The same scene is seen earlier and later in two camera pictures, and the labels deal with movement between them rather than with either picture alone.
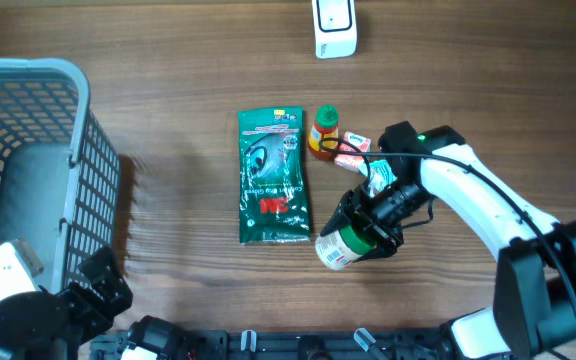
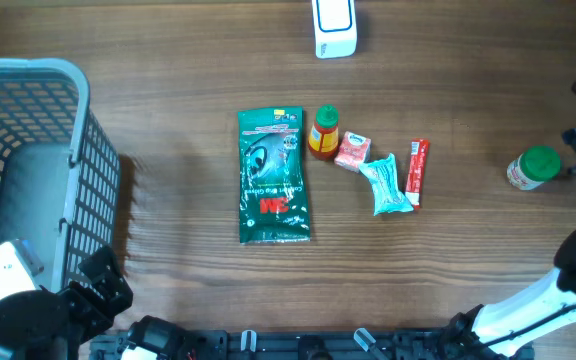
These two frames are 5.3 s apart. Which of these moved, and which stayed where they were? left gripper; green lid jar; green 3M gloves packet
Moved: green lid jar
Stayed: left gripper; green 3M gloves packet
